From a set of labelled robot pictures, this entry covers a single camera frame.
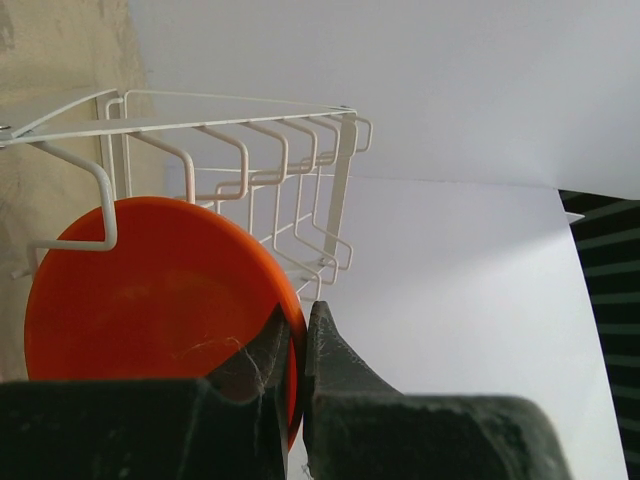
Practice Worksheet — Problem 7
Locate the white wire dish rack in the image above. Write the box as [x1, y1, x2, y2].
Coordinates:
[1, 88, 373, 300]

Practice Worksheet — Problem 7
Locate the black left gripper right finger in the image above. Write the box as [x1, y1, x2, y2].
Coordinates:
[303, 301, 571, 479]

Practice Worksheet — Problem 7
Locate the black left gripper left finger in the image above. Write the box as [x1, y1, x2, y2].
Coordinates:
[1, 308, 290, 479]

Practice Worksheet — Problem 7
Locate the orange plastic bowl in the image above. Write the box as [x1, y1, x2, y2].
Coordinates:
[24, 196, 307, 437]

